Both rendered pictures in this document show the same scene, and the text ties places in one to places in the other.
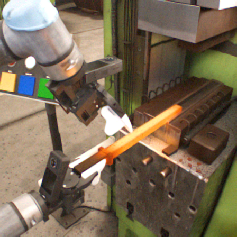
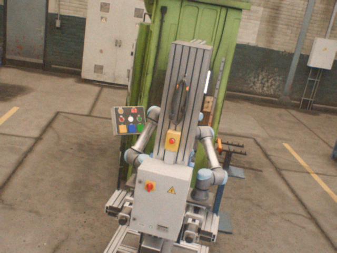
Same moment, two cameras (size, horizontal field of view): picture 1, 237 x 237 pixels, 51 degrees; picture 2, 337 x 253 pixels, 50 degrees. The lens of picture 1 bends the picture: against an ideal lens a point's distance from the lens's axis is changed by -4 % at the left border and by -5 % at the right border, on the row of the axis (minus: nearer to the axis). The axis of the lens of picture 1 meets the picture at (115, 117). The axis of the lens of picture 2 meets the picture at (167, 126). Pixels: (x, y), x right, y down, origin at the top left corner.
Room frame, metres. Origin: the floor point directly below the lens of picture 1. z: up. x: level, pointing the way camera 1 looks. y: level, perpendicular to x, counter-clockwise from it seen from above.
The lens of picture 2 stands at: (-1.31, 2.99, 2.29)
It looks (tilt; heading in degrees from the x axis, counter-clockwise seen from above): 19 degrees down; 305
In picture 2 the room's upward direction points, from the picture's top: 10 degrees clockwise
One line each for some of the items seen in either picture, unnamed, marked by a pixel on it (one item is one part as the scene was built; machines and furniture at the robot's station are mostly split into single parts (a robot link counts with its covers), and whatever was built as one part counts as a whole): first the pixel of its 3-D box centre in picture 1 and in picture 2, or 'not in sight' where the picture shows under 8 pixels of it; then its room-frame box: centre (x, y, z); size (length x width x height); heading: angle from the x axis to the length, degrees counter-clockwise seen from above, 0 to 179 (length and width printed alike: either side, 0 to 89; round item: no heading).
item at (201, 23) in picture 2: not in sight; (193, 24); (0.93, -0.42, 2.06); 0.44 x 0.41 x 0.47; 135
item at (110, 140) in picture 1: (79, 161); not in sight; (0.89, 0.17, 0.62); 0.44 x 0.05 x 0.05; 135
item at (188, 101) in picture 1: (194, 98); not in sight; (0.84, -0.30, 0.99); 0.42 x 0.05 x 0.01; 135
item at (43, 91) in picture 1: (47, 88); (140, 127); (0.90, 0.27, 1.01); 0.07 x 0.05 x 0.07; 70
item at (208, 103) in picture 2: not in sight; (208, 103); (0.58, -0.45, 1.27); 0.09 x 0.02 x 0.17; 45
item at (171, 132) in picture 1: (187, 103); not in sight; (0.86, -0.29, 0.96); 0.42 x 0.20 x 0.09; 135
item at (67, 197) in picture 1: (57, 194); not in sight; (0.40, 0.14, 0.98); 0.12 x 0.08 x 0.09; 135
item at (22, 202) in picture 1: (28, 211); not in sight; (0.34, 0.19, 0.99); 0.08 x 0.05 x 0.08; 45
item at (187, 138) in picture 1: (209, 119); not in sight; (0.75, -0.34, 0.95); 0.34 x 0.03 x 0.03; 135
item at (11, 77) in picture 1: (8, 82); (122, 128); (0.96, 0.46, 1.01); 0.07 x 0.05 x 0.07; 70
